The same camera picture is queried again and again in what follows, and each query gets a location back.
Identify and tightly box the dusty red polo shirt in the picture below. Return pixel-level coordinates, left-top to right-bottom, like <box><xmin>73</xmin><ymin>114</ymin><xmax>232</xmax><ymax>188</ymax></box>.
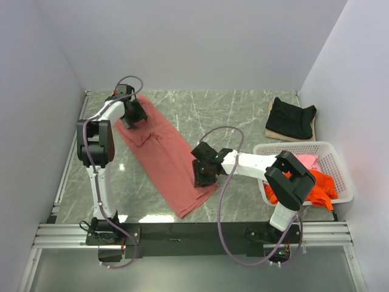
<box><xmin>115</xmin><ymin>96</ymin><xmax>218</xmax><ymax>218</ymax></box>

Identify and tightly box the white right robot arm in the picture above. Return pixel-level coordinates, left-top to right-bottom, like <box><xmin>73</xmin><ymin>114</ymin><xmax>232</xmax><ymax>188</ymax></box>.
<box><xmin>191</xmin><ymin>142</ymin><xmax>316</xmax><ymax>243</ymax></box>

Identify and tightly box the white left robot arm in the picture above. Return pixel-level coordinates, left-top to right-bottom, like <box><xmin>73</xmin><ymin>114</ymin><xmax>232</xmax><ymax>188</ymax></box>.
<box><xmin>77</xmin><ymin>84</ymin><xmax>148</xmax><ymax>221</ymax></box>

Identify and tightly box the beige folded t shirt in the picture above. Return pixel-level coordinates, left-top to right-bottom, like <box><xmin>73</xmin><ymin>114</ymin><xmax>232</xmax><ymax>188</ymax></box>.
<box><xmin>265</xmin><ymin>102</ymin><xmax>317</xmax><ymax>144</ymax></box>

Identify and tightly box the black folded t shirt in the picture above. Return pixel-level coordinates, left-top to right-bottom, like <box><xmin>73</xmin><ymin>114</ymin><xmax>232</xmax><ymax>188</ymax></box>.
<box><xmin>265</xmin><ymin>97</ymin><xmax>317</xmax><ymax>139</ymax></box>

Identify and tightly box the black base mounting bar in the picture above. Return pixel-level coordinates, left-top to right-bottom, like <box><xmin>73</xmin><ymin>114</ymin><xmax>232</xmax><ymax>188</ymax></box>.
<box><xmin>86</xmin><ymin>220</ymin><xmax>301</xmax><ymax>262</ymax></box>

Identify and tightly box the pink t shirt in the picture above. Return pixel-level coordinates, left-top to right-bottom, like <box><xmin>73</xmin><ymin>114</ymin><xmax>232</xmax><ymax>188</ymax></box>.
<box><xmin>296</xmin><ymin>154</ymin><xmax>321</xmax><ymax>172</ymax></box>

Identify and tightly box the orange t shirt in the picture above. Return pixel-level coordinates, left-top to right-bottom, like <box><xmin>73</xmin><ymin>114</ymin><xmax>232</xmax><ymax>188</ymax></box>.
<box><xmin>264</xmin><ymin>167</ymin><xmax>338</xmax><ymax>211</ymax></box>

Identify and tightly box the white plastic laundry basket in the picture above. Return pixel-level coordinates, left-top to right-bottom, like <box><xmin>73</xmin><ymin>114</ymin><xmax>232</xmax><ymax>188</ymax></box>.
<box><xmin>253</xmin><ymin>141</ymin><xmax>354</xmax><ymax>204</ymax></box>

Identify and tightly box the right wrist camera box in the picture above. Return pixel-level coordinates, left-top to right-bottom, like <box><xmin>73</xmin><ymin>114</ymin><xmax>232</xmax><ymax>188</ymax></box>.
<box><xmin>191</xmin><ymin>141</ymin><xmax>218</xmax><ymax>162</ymax></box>

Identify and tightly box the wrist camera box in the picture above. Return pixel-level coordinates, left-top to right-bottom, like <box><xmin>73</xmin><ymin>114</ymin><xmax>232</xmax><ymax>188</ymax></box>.
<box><xmin>191</xmin><ymin>141</ymin><xmax>218</xmax><ymax>162</ymax></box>
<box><xmin>113</xmin><ymin>84</ymin><xmax>135</xmax><ymax>97</ymax></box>

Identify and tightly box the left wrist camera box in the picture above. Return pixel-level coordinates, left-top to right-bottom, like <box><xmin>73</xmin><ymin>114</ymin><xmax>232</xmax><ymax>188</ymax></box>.
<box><xmin>113</xmin><ymin>84</ymin><xmax>135</xmax><ymax>97</ymax></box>

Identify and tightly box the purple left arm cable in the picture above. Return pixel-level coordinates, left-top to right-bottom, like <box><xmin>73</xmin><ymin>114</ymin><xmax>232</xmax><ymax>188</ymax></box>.
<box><xmin>82</xmin><ymin>75</ymin><xmax>144</xmax><ymax>269</ymax></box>

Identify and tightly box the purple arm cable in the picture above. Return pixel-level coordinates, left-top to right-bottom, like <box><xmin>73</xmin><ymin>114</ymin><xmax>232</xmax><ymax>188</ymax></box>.
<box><xmin>82</xmin><ymin>75</ymin><xmax>144</xmax><ymax>269</ymax></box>
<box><xmin>198</xmin><ymin>125</ymin><xmax>304</xmax><ymax>267</ymax></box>

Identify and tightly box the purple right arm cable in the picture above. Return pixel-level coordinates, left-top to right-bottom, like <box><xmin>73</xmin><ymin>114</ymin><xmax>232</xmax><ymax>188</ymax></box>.
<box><xmin>198</xmin><ymin>125</ymin><xmax>304</xmax><ymax>267</ymax></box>

